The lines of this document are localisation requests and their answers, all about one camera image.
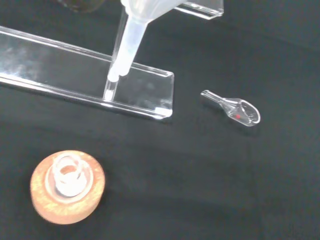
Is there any black bench cloth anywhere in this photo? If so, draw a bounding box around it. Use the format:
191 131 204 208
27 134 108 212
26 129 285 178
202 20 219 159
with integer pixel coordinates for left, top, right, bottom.
0 0 320 240

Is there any brown cork ring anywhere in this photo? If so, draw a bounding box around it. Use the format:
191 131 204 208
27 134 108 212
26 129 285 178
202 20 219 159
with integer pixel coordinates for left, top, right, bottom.
29 149 106 225

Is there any small round-bottom glass flask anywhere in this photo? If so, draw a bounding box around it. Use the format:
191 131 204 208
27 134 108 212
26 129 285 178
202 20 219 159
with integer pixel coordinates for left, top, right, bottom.
44 153 94 203

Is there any clear acrylic funnel stand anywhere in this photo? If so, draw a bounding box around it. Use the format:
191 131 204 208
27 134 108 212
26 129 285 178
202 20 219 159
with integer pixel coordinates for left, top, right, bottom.
0 0 225 122

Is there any clear glass weighing funnel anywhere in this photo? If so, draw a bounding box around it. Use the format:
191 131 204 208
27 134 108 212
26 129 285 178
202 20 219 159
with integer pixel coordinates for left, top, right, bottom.
200 89 262 128

